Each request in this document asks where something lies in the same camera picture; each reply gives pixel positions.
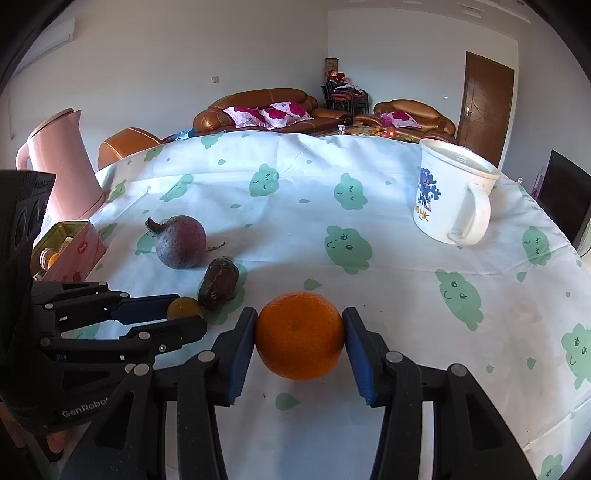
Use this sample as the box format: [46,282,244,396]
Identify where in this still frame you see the pink floral cushion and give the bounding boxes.
[381,111,422,129]

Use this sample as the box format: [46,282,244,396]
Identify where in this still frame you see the small yellow loquat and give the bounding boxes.
[166,298,205,321]

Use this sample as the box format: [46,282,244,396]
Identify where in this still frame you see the purple beet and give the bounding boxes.
[145,215,208,270]

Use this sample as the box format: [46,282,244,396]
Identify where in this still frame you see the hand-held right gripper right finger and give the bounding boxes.
[341,307,539,480]

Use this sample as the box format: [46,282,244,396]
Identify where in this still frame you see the brown leather armchair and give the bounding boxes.
[97,127,164,171]

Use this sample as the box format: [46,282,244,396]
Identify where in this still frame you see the dark brown shrivelled fruit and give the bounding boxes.
[198,257,240,311]

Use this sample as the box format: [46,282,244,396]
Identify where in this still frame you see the pink electric kettle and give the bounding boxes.
[15,108,105,221]

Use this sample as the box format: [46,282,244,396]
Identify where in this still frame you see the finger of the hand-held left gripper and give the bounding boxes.
[38,315,208,366]
[31,281,182,332]

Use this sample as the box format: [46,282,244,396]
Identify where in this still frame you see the white enamel mug blue print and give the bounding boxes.
[412,138,502,246]

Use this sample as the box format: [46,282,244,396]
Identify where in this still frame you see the short brown leather sofa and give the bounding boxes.
[353,98,458,144]

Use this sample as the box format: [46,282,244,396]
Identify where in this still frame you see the brown wooden door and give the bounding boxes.
[455,51,515,169]

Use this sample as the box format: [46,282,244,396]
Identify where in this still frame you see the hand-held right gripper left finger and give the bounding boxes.
[74,306,259,480]

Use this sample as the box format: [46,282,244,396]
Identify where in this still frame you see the pink floral pillow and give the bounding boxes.
[223,106,269,129]
[259,102,312,127]

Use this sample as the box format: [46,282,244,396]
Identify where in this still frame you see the white air conditioner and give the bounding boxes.
[14,17,77,75]

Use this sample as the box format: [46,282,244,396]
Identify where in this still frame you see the person's left hand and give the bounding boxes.
[45,421,80,461]

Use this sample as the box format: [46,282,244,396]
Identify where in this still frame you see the black television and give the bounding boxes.
[538,148,591,247]

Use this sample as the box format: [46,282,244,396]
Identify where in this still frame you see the long brown leather sofa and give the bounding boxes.
[192,88,354,137]

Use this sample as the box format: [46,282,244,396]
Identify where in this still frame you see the cluttered coffee table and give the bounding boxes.
[316,124,423,141]

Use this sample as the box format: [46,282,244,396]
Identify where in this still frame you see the stacked dark chairs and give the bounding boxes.
[321,76,370,116]

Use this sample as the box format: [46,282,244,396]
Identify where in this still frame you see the pink metal tin box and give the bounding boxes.
[30,220,108,282]

